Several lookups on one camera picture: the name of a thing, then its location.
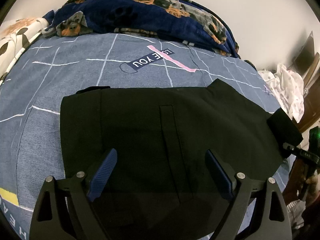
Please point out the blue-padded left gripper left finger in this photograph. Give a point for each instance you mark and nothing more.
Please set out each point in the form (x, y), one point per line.
(102, 175)

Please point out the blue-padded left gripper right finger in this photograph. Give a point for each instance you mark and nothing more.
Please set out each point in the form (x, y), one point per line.
(222, 174)

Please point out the black pants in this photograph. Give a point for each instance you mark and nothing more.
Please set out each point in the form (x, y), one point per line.
(161, 187)

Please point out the right hand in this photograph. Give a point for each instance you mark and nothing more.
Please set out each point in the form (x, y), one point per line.
(313, 189)

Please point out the brown wooden cabinet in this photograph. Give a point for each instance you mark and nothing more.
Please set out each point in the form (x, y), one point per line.
(311, 96)

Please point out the white dotted cloth pile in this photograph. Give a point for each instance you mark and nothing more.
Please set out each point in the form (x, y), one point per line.
(287, 87)

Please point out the blue grid-pattern bed sheet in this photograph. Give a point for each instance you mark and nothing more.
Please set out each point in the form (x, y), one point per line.
(38, 201)

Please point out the white floral pillow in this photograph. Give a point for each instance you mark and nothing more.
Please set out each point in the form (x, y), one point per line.
(16, 39)

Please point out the navy dog-print blanket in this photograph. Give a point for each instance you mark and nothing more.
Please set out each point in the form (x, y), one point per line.
(177, 20)

